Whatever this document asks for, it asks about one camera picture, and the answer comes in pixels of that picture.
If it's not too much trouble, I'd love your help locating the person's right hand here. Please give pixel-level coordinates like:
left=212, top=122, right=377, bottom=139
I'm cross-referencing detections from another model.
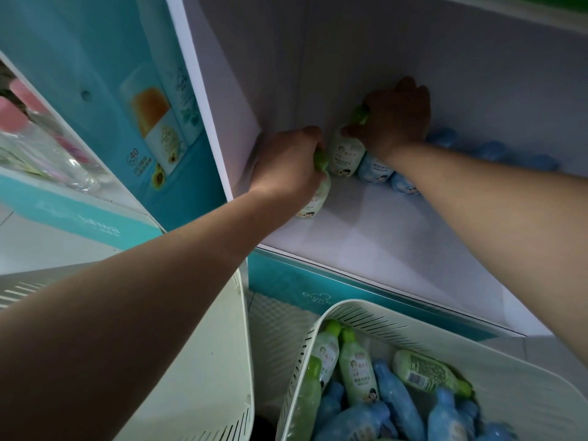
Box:
left=342, top=77, right=433, bottom=159

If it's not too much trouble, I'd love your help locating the person's left hand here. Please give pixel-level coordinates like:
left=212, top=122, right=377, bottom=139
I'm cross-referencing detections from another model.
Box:
left=250, top=126, right=330, bottom=211

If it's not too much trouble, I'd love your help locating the green lotion bottle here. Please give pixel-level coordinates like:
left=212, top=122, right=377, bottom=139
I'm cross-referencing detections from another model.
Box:
left=314, top=319, right=344, bottom=392
left=327, top=105, right=371, bottom=178
left=284, top=356, right=323, bottom=441
left=337, top=327, right=380, bottom=407
left=391, top=349, right=474, bottom=399
left=294, top=149, right=332, bottom=221

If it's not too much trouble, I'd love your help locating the person's left forearm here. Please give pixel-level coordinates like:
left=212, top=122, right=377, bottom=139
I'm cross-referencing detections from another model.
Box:
left=0, top=188, right=305, bottom=441

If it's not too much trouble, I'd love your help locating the person's right forearm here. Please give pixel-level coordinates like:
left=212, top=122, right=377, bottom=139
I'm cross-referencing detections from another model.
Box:
left=374, top=141, right=588, bottom=370

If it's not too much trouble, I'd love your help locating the blue lotion bottle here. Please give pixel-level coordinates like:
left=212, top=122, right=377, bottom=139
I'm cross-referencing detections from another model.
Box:
left=425, top=128, right=458, bottom=150
left=473, top=141, right=509, bottom=162
left=510, top=153, right=561, bottom=173
left=357, top=151, right=396, bottom=182
left=390, top=172, right=421, bottom=197

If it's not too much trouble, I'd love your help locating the white display shelf unit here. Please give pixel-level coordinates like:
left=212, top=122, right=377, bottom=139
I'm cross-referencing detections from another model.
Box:
left=165, top=0, right=588, bottom=344

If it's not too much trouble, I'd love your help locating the white and teal display shelf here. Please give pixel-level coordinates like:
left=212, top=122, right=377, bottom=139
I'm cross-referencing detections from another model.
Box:
left=0, top=50, right=164, bottom=251

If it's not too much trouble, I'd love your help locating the white slotted plastic basket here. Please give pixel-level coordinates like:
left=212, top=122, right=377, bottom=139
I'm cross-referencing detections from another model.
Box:
left=275, top=298, right=588, bottom=441
left=0, top=262, right=256, bottom=441

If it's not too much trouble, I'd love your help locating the row of pink-capped clear bottles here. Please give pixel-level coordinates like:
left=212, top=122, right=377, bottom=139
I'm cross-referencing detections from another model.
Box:
left=0, top=64, right=112, bottom=194

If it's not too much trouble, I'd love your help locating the pile of blue bottles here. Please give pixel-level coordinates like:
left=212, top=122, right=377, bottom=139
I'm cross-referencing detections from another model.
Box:
left=315, top=358, right=522, bottom=441

